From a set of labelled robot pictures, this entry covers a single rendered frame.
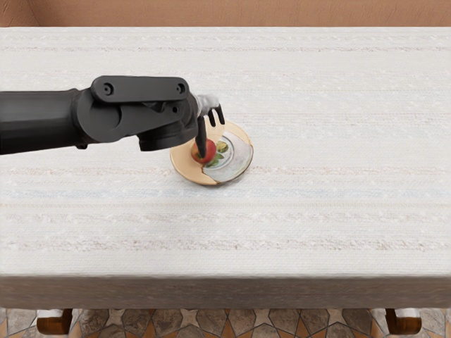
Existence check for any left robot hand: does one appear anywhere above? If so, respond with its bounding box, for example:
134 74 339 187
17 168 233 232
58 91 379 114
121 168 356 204
194 94 226 158

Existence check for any patterned tan plate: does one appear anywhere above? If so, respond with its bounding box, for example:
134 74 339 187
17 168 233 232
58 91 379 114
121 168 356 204
169 119 254 187

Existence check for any red apple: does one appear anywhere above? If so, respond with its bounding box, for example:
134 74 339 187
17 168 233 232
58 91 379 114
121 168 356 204
190 138 218 164

